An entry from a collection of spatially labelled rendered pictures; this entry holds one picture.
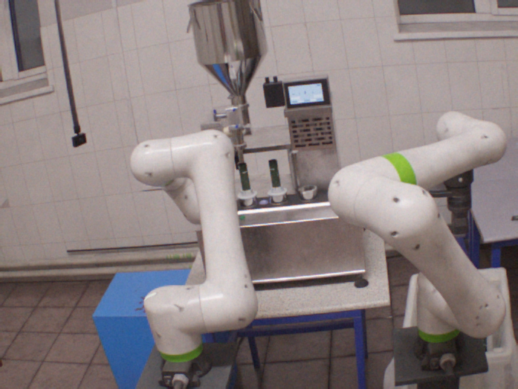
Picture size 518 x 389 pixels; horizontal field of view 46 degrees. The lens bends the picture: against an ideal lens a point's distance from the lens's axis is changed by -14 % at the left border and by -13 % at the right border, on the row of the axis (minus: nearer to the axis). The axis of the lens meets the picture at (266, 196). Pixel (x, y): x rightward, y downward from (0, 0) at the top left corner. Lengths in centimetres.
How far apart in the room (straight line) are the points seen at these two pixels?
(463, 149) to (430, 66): 239
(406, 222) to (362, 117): 275
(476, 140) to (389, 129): 242
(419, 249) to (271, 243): 121
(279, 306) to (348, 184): 112
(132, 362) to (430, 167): 190
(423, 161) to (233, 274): 57
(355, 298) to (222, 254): 80
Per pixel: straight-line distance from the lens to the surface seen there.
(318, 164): 254
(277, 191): 250
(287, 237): 242
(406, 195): 125
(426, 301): 165
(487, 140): 161
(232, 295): 170
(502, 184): 329
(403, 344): 182
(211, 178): 176
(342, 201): 136
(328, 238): 241
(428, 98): 397
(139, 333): 290
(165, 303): 171
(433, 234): 128
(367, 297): 240
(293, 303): 243
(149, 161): 180
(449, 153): 153
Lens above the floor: 197
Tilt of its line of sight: 21 degrees down
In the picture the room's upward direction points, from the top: 9 degrees counter-clockwise
